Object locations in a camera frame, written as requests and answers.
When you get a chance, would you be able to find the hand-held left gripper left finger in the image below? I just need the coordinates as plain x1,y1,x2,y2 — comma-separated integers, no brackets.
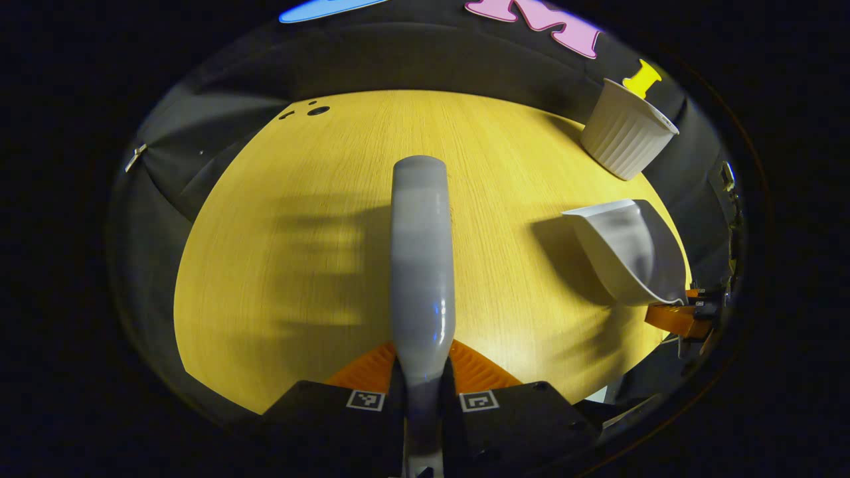
260,341,406,478

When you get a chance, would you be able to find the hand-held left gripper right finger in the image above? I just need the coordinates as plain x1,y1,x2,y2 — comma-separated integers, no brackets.
442,339,602,478

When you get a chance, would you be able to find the grey dustpan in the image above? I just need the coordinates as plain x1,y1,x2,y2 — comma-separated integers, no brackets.
561,199,689,307

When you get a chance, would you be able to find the white ribbed garbage bin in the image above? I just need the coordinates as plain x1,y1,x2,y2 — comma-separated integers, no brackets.
580,78,681,182

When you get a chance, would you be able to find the small grey broom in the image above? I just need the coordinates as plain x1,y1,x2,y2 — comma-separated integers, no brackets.
390,155,458,478

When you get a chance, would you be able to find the wooden desktop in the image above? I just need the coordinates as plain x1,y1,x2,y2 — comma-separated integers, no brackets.
174,90,693,416

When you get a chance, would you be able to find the black backdrop cloth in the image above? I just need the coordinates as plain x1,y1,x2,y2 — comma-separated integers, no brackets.
110,0,731,426

